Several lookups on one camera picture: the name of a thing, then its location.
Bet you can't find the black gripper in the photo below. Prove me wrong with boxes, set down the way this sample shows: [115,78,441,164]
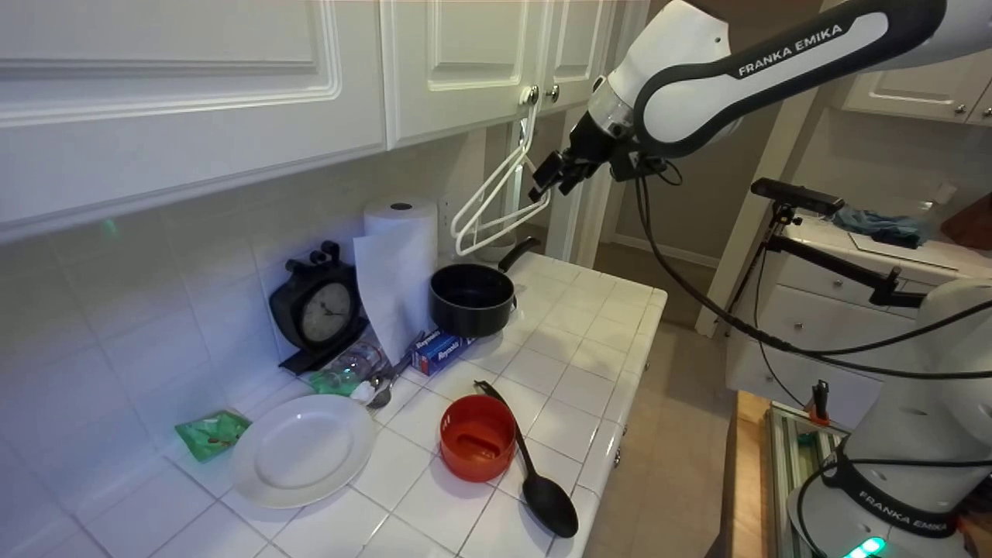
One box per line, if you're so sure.
[528,108,622,204]

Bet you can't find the white paper towel roll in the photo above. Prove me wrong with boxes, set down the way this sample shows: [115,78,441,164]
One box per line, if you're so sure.
[351,199,441,367]

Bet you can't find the blue and orange foil box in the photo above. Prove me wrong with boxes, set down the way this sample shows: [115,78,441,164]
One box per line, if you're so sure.
[409,326,473,379]

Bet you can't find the black alarm clock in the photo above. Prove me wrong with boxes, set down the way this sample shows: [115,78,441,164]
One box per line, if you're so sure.
[265,240,370,379]

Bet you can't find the red measuring cup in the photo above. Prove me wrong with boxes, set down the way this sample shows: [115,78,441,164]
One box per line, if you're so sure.
[437,394,522,483]

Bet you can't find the white lower cabinets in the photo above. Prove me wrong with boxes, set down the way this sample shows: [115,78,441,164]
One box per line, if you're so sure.
[721,221,992,431]

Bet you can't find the white cabinets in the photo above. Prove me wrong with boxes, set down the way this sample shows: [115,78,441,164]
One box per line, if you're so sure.
[0,0,662,242]
[721,221,992,431]

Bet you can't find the green packet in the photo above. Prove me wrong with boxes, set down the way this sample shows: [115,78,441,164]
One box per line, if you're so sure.
[170,406,255,465]
[306,362,367,400]

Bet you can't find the black plastic spoon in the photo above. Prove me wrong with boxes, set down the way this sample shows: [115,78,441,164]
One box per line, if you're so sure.
[470,379,582,540]

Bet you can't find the blue cloth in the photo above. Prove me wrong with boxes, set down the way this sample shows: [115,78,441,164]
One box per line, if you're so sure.
[832,202,928,251]

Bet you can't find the white upper cabinets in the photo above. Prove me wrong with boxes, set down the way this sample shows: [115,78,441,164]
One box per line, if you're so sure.
[0,0,662,242]

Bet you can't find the wooden board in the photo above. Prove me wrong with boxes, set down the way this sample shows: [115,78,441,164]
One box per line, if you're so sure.
[726,390,779,558]

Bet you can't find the white plate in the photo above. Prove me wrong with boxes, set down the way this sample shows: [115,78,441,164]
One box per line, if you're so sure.
[230,390,381,509]

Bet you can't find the black saucepan with handle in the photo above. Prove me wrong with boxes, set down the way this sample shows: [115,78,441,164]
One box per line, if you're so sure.
[427,235,542,337]

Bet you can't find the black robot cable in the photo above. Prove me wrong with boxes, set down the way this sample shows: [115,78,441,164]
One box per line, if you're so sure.
[629,173,992,383]

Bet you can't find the black camera bar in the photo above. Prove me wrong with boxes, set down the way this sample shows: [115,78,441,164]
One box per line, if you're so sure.
[746,176,845,216]

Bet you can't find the black camera stand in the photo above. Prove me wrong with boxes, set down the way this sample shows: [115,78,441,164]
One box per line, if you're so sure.
[756,204,928,311]

